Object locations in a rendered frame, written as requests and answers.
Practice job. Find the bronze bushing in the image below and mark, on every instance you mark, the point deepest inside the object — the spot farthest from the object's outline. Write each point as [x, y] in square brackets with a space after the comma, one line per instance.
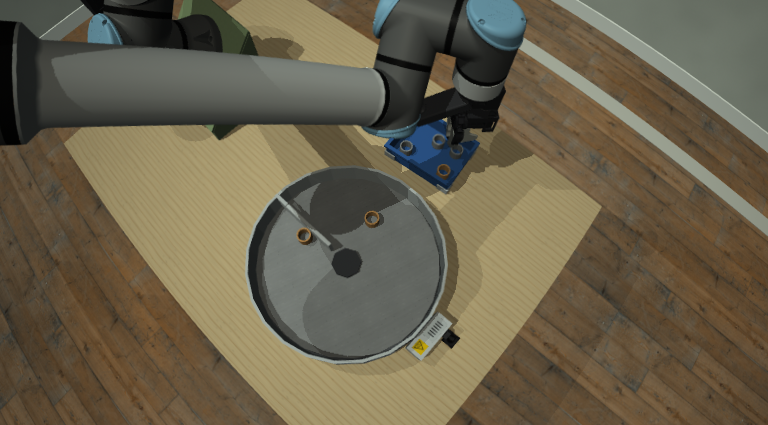
[443, 167]
[300, 232]
[372, 213]

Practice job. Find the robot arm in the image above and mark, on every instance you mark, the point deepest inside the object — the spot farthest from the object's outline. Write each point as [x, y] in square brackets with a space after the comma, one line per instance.
[64, 84]

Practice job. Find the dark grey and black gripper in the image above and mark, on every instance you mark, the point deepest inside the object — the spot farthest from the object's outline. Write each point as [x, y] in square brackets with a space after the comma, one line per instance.
[482, 112]

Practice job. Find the grey metal sleeve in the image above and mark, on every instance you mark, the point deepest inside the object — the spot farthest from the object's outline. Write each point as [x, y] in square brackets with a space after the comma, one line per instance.
[454, 155]
[438, 137]
[408, 144]

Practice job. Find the blue crate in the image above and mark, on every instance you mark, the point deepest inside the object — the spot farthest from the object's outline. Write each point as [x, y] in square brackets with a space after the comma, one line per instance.
[430, 158]

